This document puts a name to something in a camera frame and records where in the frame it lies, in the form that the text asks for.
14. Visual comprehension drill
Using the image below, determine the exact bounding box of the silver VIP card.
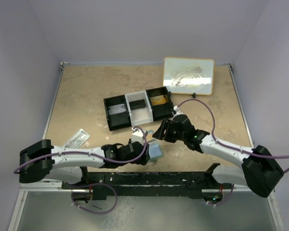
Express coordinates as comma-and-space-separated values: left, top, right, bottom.
108, 103, 126, 115

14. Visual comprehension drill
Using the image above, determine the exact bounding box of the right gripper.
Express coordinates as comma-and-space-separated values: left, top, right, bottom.
152, 119, 186, 143

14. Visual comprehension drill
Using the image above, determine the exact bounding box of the gold card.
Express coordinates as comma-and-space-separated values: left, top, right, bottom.
150, 95, 167, 106

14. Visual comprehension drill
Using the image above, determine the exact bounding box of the black white sorting tray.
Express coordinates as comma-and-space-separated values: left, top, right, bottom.
104, 87, 174, 131

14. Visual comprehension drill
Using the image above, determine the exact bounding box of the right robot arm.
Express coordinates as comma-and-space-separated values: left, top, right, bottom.
153, 115, 284, 198

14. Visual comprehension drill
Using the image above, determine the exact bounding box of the green card holder wallet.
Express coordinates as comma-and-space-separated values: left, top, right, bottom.
146, 130, 163, 163

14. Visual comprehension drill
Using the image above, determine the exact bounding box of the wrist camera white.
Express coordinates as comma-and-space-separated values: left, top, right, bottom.
173, 106, 183, 117
131, 127, 145, 145

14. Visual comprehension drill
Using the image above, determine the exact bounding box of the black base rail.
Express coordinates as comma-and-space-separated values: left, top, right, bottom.
62, 172, 232, 200

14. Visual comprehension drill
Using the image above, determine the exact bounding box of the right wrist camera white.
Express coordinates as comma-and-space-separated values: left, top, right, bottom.
173, 106, 183, 117

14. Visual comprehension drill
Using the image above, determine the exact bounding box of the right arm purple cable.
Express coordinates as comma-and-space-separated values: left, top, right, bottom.
173, 99, 289, 174

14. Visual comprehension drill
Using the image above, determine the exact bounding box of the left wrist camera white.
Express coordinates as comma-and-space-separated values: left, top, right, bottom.
131, 127, 145, 145

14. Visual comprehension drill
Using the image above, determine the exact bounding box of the white board wooden frame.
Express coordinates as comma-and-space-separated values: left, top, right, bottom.
163, 57, 215, 95

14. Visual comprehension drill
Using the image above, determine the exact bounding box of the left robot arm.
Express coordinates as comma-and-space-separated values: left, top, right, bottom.
14, 139, 150, 189

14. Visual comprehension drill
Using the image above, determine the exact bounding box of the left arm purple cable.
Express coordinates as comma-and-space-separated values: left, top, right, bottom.
13, 127, 149, 174

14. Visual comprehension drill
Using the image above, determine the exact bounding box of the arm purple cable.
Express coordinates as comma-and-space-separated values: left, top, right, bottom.
173, 99, 289, 174
13, 127, 149, 174

